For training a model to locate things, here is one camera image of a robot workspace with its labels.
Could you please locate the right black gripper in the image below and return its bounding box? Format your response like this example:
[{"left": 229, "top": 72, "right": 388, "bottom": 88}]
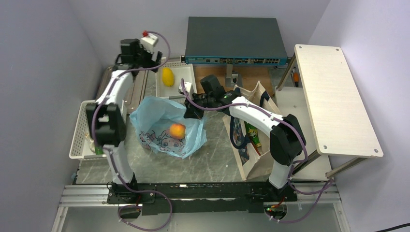
[{"left": 184, "top": 92, "right": 215, "bottom": 120}]

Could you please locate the orange peach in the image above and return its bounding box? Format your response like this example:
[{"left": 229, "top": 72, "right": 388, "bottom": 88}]
[{"left": 169, "top": 123, "right": 186, "bottom": 140}]

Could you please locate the yellow lemon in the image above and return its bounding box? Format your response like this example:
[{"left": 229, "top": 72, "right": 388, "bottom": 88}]
[{"left": 161, "top": 67, "right": 175, "bottom": 87}]

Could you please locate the light blue plastic grocery bag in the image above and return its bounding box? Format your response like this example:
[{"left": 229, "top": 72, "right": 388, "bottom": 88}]
[{"left": 130, "top": 96, "right": 207, "bottom": 159}]

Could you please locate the green glass bottle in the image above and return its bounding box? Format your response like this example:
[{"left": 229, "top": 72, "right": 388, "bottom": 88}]
[{"left": 244, "top": 121, "right": 262, "bottom": 149}]

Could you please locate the beige canvas tote bag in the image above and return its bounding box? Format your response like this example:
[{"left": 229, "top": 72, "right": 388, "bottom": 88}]
[{"left": 222, "top": 82, "right": 281, "bottom": 181}]

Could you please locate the dark green chili pepper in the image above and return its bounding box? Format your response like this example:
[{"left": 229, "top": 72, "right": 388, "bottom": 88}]
[{"left": 94, "top": 146, "right": 104, "bottom": 155}]

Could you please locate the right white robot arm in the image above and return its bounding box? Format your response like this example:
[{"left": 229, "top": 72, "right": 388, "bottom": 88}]
[{"left": 179, "top": 75, "right": 308, "bottom": 201}]

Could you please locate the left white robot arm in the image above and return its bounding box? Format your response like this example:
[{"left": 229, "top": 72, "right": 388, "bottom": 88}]
[{"left": 86, "top": 33, "right": 162, "bottom": 203}]

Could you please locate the white perforated basket rear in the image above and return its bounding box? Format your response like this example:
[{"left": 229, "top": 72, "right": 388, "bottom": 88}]
[{"left": 155, "top": 58, "right": 197, "bottom": 104}]

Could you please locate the white perforated basket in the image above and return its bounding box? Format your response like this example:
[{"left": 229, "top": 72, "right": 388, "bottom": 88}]
[
  {"left": 69, "top": 100, "right": 106, "bottom": 160},
  {"left": 155, "top": 58, "right": 197, "bottom": 104}
]

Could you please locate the metal tray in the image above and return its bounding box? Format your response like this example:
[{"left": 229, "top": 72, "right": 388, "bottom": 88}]
[{"left": 95, "top": 66, "right": 148, "bottom": 114}]

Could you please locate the metal monitor stand base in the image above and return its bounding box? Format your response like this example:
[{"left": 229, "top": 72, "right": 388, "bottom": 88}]
[{"left": 224, "top": 64, "right": 243, "bottom": 87}]

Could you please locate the wooden board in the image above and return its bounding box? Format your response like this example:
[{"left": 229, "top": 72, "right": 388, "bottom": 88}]
[{"left": 193, "top": 65, "right": 274, "bottom": 96}]

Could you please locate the white perforated basket left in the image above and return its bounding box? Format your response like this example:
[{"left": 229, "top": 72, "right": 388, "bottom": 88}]
[{"left": 69, "top": 100, "right": 106, "bottom": 160}]

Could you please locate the orange object behind shelf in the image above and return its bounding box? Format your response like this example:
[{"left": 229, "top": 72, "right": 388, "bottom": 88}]
[{"left": 293, "top": 72, "right": 299, "bottom": 87}]

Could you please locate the white shelf table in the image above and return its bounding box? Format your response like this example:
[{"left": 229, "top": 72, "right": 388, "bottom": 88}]
[{"left": 275, "top": 44, "right": 383, "bottom": 181}]

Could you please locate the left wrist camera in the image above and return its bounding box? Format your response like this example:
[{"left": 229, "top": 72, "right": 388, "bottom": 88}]
[{"left": 140, "top": 30, "right": 159, "bottom": 51}]

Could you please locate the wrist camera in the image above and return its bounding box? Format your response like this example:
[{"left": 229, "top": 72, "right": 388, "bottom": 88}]
[
  {"left": 140, "top": 30, "right": 159, "bottom": 51},
  {"left": 178, "top": 82, "right": 194, "bottom": 95}
]

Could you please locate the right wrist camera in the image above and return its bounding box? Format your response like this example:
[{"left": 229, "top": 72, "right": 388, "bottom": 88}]
[{"left": 178, "top": 82, "right": 194, "bottom": 95}]

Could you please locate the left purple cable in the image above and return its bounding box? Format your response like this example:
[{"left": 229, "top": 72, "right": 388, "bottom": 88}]
[{"left": 91, "top": 30, "right": 174, "bottom": 232}]

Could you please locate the network switch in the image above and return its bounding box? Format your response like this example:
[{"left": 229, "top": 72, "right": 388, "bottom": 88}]
[{"left": 181, "top": 16, "right": 289, "bottom": 65}]

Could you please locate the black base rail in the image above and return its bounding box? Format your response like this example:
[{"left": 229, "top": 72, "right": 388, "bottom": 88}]
[{"left": 106, "top": 181, "right": 297, "bottom": 216}]

